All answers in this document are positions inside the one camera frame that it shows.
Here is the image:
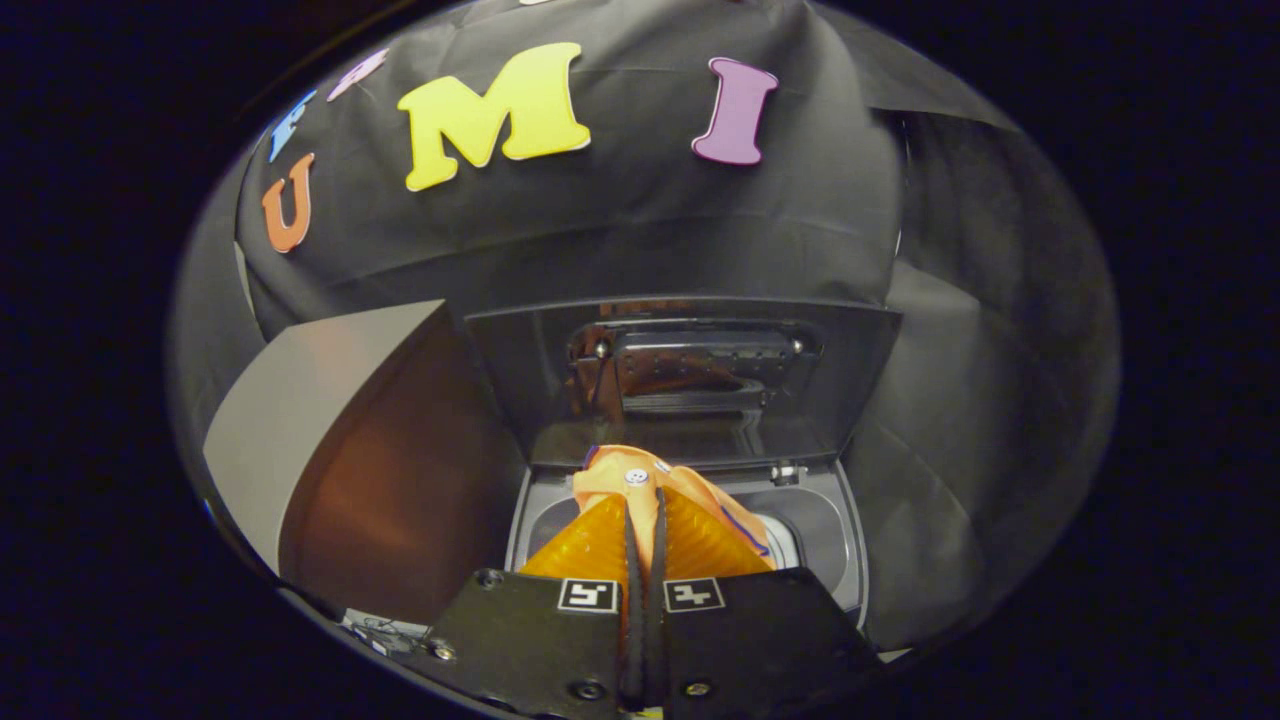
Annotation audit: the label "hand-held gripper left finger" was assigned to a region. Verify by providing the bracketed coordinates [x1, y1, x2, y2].
[415, 490, 646, 716]

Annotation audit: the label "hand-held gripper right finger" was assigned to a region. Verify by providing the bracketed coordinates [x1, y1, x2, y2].
[650, 487, 886, 716]

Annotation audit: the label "yellow polo shirt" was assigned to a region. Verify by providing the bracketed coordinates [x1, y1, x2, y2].
[572, 445, 776, 581]

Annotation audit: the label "dark washing machine lid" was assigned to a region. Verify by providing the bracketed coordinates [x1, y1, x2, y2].
[465, 295, 904, 471]

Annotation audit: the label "grey cabinet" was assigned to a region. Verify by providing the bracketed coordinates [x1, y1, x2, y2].
[203, 298, 529, 626]

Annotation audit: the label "black floor cables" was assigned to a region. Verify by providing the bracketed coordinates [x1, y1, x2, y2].
[340, 606, 431, 656]

